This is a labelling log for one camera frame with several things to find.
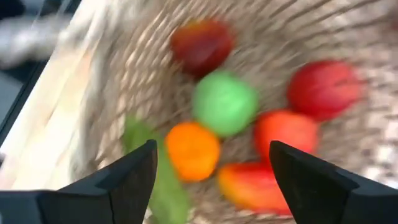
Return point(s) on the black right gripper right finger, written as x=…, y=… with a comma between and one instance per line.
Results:
x=326, y=199

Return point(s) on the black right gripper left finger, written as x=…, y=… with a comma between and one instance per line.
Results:
x=109, y=199

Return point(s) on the green cucumber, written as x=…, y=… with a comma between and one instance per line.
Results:
x=169, y=193

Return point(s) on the red streaked apple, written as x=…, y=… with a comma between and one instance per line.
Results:
x=286, y=133

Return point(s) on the red orange mango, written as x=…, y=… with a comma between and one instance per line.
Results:
x=248, y=186

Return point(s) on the orange citrus fruit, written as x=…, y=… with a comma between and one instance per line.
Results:
x=192, y=151

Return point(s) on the plain red apple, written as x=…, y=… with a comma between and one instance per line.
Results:
x=323, y=88

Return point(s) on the dark red green apple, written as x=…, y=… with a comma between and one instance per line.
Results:
x=202, y=46

